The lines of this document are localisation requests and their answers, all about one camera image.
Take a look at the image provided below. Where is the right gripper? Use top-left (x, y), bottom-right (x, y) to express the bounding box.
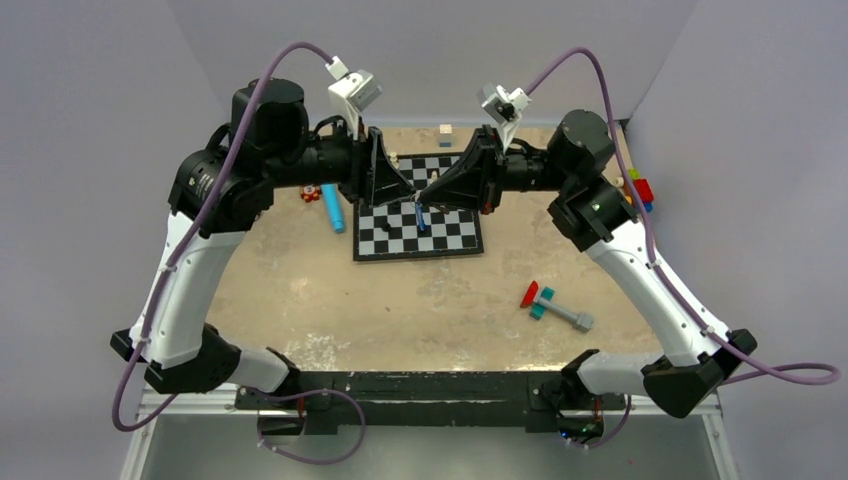
top-left (420, 124), bottom-right (573, 215)

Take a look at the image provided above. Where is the blue key tag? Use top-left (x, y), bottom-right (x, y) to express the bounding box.
top-left (414, 202), bottom-right (428, 232)

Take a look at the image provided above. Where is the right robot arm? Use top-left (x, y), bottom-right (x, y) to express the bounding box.
top-left (418, 110), bottom-right (757, 418)

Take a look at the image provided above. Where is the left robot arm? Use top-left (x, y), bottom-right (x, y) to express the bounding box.
top-left (110, 71), bottom-right (414, 409)

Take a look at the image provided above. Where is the black white chessboard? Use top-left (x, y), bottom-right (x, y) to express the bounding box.
top-left (352, 151), bottom-right (485, 263)

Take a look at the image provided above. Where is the blue toy microphone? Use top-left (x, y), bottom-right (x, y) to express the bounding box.
top-left (321, 183), bottom-right (346, 234)

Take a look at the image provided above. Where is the red owl toy block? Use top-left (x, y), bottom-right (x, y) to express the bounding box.
top-left (299, 185), bottom-right (322, 203)

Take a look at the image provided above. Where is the red teal toy hammer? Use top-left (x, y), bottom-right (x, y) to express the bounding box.
top-left (520, 281), bottom-right (594, 333)

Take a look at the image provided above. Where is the colourful brick toy truck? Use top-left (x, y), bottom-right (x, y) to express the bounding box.
top-left (614, 168), bottom-right (655, 213)

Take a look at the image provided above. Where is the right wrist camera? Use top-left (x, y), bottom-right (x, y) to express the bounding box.
top-left (477, 83), bottom-right (531, 152)

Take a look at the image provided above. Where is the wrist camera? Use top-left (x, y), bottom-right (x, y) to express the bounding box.
top-left (325, 56), bottom-right (383, 141)
top-left (477, 83), bottom-right (531, 152)

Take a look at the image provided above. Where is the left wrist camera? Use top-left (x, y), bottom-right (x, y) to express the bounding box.
top-left (325, 56), bottom-right (383, 141)

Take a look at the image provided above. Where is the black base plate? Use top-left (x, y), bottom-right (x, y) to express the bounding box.
top-left (235, 370), bottom-right (626, 435)

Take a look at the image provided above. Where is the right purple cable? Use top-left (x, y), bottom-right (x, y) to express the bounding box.
top-left (523, 46), bottom-right (843, 450)

